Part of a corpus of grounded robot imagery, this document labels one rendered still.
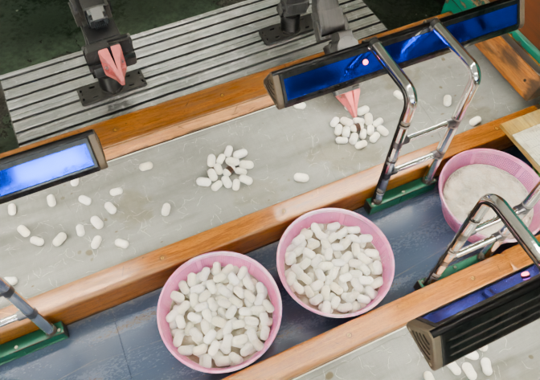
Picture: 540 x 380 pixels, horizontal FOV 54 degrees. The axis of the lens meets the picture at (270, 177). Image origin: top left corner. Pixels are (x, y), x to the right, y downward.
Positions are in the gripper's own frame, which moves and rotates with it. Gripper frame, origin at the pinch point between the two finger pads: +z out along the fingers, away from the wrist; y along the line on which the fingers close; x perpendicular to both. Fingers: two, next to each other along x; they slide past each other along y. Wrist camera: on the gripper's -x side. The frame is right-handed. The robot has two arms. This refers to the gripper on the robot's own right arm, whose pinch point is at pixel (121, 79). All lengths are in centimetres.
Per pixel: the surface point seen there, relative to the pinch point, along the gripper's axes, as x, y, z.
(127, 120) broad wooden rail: 30.9, -0.5, -15.7
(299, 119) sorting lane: 33, 42, 2
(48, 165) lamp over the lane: -1.3, -18.1, 15.3
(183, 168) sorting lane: 33.2, 7.9, 3.3
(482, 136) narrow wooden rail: 30, 82, 29
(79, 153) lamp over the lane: -1.5, -12.5, 15.4
